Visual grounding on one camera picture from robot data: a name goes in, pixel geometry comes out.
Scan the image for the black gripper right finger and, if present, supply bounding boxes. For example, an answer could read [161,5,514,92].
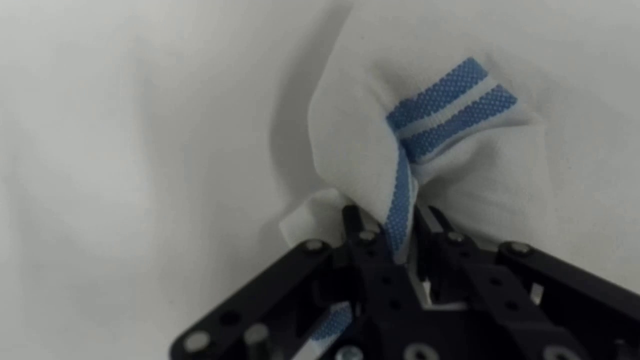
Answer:
[408,203,640,360]

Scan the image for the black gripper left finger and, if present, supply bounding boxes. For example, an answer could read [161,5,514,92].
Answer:
[169,203,424,360]

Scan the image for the white tea towel blue stripes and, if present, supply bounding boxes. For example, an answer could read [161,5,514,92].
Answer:
[277,0,640,360]

